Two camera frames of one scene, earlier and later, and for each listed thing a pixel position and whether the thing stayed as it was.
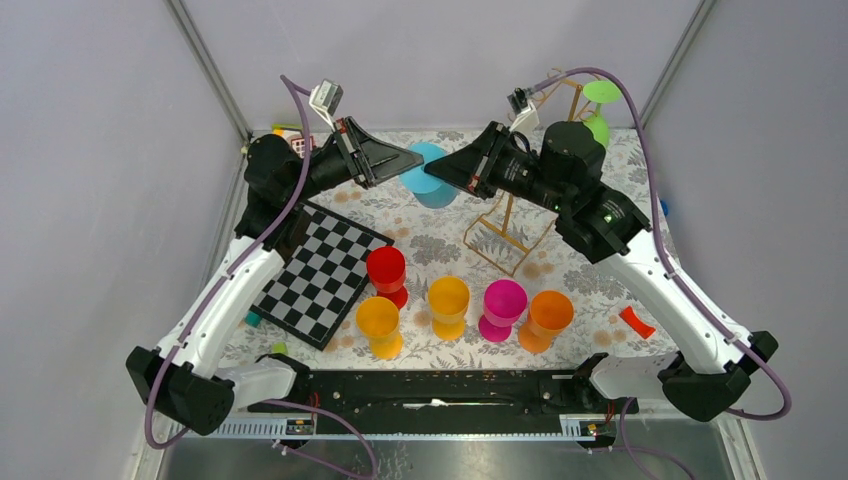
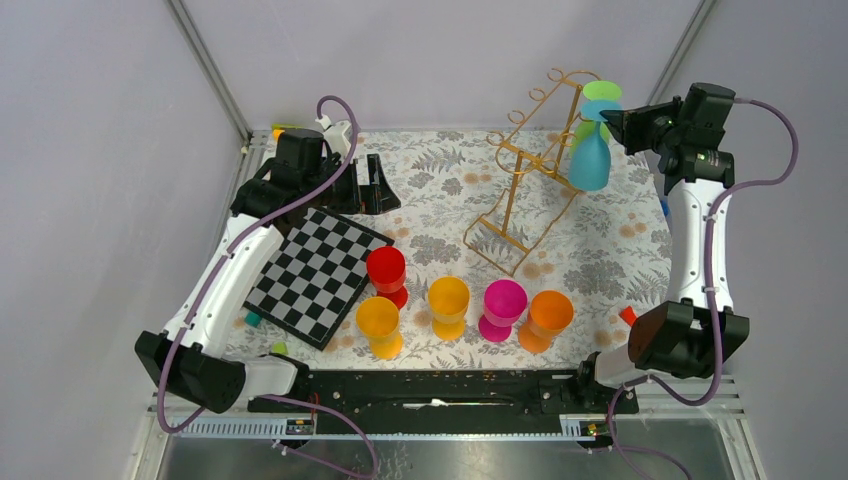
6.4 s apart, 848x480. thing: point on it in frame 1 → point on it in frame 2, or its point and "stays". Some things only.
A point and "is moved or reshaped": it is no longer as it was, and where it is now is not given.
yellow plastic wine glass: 378,319 stays
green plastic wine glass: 601,92 stays
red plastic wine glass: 386,268 stays
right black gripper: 471,167 → 628,124
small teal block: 252,319 stays
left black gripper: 378,159 → 367,199
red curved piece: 641,329 stays
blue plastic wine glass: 429,189 is moved or reshaped
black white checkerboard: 322,277 stays
